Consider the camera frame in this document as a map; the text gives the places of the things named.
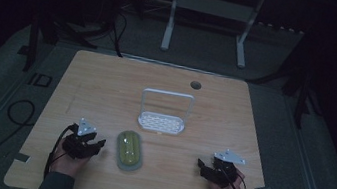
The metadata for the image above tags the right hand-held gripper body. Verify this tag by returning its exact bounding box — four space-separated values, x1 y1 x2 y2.
197 145 249 189

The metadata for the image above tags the green soap box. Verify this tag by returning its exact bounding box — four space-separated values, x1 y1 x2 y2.
112 128 148 174

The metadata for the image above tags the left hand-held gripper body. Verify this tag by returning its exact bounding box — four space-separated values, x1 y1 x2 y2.
60 115 101 162

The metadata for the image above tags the person's left hand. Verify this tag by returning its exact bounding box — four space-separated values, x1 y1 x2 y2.
48 135 94 181

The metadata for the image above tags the white soap rack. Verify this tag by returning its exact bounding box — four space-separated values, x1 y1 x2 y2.
136 86 197 138

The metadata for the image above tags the black hanging cable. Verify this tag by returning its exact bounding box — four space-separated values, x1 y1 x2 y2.
107 9 130 58

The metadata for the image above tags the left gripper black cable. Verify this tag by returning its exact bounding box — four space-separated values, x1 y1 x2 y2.
43 121 80 184

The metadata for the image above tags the white metal table frame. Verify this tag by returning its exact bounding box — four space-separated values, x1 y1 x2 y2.
158 0 267 71

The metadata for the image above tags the black tripod stand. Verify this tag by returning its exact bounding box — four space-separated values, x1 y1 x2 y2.
274 35 334 133
21 2 116 84

